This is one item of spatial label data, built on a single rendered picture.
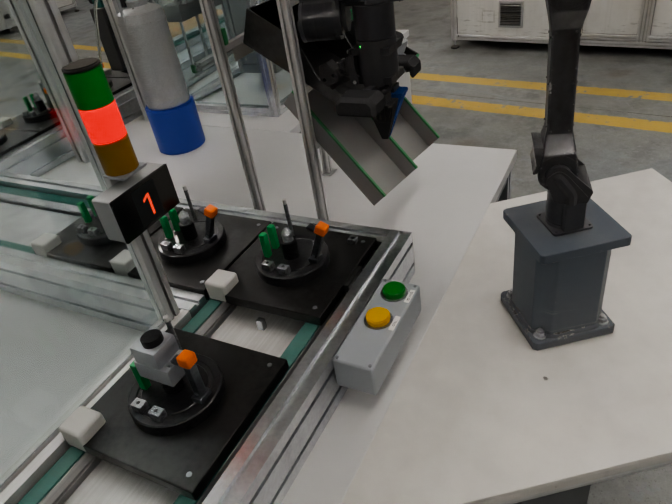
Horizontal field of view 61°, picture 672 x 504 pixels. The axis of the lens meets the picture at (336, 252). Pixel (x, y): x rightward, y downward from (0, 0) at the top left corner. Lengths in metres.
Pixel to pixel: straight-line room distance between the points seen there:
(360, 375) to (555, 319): 0.34
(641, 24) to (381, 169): 3.85
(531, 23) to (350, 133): 3.98
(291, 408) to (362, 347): 0.15
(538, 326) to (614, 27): 4.09
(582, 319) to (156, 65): 1.37
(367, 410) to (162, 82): 1.25
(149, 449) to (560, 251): 0.66
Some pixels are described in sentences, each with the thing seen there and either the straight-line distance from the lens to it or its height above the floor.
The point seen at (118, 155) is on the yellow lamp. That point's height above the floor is 1.29.
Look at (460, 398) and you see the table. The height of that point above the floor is 0.86.
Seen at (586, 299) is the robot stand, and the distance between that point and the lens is 1.02.
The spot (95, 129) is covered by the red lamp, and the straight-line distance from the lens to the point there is 0.86.
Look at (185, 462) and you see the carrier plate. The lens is 0.83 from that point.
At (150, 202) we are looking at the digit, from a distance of 0.91.
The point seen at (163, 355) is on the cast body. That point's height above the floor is 1.07.
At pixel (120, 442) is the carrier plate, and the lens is 0.89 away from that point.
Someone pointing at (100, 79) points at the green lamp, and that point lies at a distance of 0.85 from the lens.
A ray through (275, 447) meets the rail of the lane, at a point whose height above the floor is 0.96.
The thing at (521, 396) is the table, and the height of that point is 0.86.
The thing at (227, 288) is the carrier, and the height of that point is 0.98.
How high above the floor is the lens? 1.60
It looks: 35 degrees down
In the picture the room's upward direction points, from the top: 10 degrees counter-clockwise
